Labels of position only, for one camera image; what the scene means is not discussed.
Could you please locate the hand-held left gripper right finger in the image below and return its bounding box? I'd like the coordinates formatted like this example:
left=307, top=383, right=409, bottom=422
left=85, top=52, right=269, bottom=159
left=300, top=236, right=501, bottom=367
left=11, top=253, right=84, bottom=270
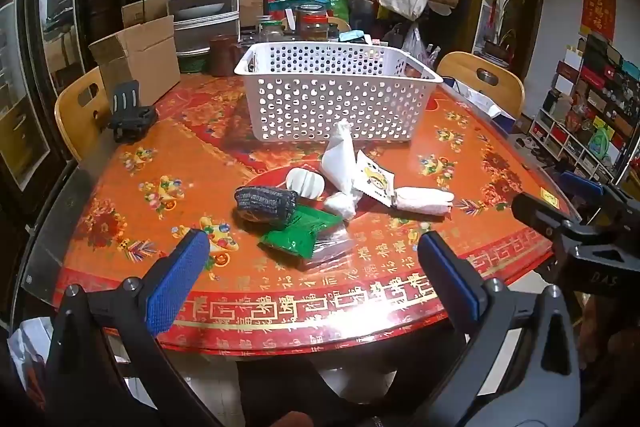
left=415, top=231, right=582, bottom=427

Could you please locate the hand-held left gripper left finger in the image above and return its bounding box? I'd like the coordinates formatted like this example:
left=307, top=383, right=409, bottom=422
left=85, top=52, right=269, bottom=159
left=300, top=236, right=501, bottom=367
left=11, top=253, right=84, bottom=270
left=45, top=229, right=236, bottom=427

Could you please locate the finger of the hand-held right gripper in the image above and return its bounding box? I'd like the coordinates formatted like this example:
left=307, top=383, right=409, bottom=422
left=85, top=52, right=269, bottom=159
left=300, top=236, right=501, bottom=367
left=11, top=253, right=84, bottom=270
left=558, top=171, right=640, bottom=220
left=511, top=192, right=583, bottom=239

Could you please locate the white towel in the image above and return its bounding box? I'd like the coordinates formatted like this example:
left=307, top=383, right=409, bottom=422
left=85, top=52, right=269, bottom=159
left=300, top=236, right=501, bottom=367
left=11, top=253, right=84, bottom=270
left=392, top=187, right=456, bottom=217

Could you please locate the grey sock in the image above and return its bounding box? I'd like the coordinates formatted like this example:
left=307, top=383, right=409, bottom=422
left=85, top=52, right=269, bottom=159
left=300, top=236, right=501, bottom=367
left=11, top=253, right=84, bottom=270
left=234, top=186, right=300, bottom=229

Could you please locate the clear plastic packet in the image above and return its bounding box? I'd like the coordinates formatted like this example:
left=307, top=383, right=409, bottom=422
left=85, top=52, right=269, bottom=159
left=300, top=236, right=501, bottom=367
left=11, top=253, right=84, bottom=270
left=300, top=227, right=354, bottom=272

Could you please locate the cartoon printed white packet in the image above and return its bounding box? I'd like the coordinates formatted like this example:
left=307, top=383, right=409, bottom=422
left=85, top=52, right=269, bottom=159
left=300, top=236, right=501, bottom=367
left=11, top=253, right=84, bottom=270
left=354, top=151, right=396, bottom=208

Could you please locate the green plastic packet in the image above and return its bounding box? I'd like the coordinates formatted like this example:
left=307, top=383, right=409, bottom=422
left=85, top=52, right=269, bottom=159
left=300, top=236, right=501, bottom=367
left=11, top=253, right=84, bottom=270
left=258, top=202, right=344, bottom=261

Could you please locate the small white pouch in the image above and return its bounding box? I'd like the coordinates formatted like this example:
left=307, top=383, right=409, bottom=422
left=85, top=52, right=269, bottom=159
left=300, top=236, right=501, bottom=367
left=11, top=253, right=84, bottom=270
left=322, top=192, right=362, bottom=221

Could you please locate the white plastic bag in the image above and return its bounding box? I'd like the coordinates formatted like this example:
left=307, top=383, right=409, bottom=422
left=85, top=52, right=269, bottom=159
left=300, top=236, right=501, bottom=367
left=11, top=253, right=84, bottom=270
left=321, top=119, right=362, bottom=198
left=7, top=317, right=54, bottom=389

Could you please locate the white perforated plastic basket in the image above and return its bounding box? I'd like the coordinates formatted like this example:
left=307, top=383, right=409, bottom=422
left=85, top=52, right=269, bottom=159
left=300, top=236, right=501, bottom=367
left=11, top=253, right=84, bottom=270
left=234, top=42, right=445, bottom=144

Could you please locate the shelf of assorted boxes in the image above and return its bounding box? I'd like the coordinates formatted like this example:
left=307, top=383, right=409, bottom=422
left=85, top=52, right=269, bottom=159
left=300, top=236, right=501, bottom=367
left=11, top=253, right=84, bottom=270
left=525, top=32, right=640, bottom=184

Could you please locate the red printed tablecloth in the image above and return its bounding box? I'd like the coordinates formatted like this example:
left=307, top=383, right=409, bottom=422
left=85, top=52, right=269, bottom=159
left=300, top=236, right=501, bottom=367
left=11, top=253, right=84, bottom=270
left=55, top=72, right=576, bottom=356

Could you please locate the white and blue paper box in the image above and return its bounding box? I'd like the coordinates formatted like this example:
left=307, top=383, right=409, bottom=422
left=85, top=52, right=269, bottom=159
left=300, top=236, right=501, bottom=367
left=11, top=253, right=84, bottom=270
left=442, top=77, right=516, bottom=134

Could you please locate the black phone holder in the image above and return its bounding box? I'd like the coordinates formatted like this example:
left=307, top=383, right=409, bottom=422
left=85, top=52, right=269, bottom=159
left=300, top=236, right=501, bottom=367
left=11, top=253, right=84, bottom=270
left=106, top=79, right=160, bottom=144

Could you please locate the brown cardboard box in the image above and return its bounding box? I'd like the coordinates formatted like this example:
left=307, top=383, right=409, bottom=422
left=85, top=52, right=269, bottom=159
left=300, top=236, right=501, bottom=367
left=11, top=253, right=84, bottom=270
left=88, top=14, right=182, bottom=106

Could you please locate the dark brown canister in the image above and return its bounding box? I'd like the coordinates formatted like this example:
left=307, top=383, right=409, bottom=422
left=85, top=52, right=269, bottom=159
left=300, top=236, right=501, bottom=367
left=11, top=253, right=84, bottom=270
left=209, top=34, right=246, bottom=76

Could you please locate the small glass jar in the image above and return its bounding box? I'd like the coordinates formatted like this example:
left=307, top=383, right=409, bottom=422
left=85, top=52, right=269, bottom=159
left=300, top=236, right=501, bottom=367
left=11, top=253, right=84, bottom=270
left=258, top=19, right=285, bottom=44

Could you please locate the dark glass door cabinet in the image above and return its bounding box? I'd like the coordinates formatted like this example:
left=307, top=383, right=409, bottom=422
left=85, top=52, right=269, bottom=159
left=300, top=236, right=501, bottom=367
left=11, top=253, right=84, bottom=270
left=0, top=0, right=97, bottom=208

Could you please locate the glass jar with red lid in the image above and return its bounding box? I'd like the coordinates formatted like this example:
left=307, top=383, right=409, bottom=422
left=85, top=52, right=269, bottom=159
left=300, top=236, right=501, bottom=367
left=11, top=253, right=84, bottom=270
left=295, top=4, right=330, bottom=42

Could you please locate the small cardboard box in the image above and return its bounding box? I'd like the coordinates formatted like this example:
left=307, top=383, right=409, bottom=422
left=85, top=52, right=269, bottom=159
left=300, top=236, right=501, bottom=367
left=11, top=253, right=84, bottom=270
left=239, top=0, right=266, bottom=28

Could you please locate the wooden chair with handle hole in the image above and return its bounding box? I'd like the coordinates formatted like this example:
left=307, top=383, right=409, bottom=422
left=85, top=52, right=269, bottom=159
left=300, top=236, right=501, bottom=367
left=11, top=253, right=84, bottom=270
left=54, top=67, right=114, bottom=162
left=436, top=52, right=526, bottom=120

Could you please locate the red wall banner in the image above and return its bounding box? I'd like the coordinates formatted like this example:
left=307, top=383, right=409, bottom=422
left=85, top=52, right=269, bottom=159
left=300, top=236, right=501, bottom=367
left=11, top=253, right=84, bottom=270
left=580, top=0, right=617, bottom=42

